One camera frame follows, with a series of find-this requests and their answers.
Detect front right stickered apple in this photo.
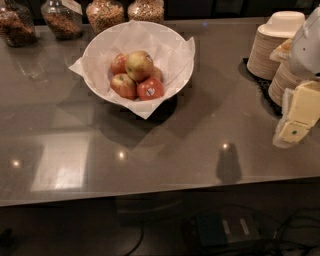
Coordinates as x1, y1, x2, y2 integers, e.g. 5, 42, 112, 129
137, 77, 164, 101

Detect black rubber mat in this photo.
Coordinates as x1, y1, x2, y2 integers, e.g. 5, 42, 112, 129
246, 69, 282, 118

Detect back left red apple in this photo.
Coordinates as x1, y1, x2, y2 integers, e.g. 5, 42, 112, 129
110, 53, 127, 75

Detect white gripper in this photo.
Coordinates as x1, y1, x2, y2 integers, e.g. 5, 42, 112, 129
270, 39, 320, 148

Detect stack paper bowls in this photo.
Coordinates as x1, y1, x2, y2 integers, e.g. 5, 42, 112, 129
268, 62, 302, 106
247, 11, 305, 80

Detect front stack paper bowls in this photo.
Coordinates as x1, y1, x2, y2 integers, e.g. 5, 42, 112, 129
268, 62, 302, 106

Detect rear stack paper bowls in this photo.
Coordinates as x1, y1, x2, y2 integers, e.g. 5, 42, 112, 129
247, 11, 305, 80

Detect black device under table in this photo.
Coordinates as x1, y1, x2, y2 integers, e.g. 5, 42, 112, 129
181, 210, 262, 250

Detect white bowl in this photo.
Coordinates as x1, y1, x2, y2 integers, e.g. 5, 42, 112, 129
81, 20, 195, 103

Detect black cable on floor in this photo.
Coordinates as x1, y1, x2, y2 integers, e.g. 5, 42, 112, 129
116, 203, 320, 256

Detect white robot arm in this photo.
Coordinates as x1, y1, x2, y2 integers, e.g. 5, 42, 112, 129
271, 7, 320, 148

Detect yellow-red apple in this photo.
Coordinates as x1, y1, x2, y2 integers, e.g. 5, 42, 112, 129
125, 50, 154, 82

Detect far left glass jar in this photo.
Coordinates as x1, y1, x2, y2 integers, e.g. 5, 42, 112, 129
0, 0, 37, 47

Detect glass jar cereal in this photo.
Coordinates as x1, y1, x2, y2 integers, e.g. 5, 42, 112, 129
127, 0, 164, 24
86, 0, 125, 34

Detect red apple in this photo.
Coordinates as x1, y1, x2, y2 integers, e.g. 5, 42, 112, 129
110, 53, 127, 75
110, 73, 137, 100

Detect white paper liner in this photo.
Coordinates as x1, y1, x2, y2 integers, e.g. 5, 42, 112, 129
68, 19, 196, 120

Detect front left red apple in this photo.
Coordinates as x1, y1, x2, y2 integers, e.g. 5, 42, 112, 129
110, 73, 137, 100

